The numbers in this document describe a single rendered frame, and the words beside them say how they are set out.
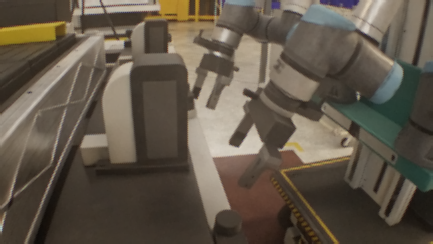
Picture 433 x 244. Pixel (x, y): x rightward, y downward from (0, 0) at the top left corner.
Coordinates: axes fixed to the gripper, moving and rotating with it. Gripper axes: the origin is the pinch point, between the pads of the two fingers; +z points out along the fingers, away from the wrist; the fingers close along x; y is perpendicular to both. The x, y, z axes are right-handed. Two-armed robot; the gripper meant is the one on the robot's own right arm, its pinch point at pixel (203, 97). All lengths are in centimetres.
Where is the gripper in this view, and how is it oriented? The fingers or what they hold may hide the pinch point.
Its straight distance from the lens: 91.2
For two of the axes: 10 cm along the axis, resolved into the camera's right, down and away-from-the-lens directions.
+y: 8.3, 2.4, 5.0
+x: -4.3, -3.0, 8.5
